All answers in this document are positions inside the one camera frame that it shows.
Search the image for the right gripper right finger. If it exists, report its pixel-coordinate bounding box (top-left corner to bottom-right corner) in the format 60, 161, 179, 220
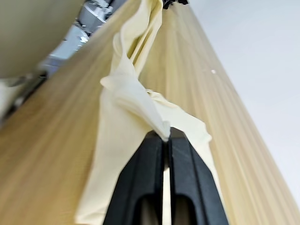
166, 127, 230, 225

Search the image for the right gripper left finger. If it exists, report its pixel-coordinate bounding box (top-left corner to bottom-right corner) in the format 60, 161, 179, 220
102, 131, 165, 225

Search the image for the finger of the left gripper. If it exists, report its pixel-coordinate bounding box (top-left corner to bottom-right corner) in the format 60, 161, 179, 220
161, 0, 189, 9

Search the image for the pale yellow T-shirt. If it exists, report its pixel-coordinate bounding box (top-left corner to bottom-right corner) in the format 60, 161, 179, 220
74, 0, 226, 225

